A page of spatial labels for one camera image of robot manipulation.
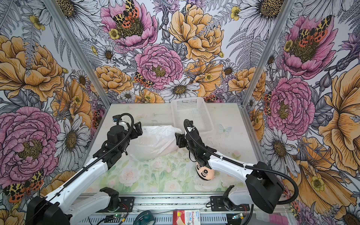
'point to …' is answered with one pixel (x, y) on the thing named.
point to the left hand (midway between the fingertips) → (134, 128)
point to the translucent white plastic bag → (154, 140)
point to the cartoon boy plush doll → (205, 173)
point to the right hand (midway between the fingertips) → (180, 137)
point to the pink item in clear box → (275, 218)
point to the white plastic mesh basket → (194, 108)
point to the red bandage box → (186, 217)
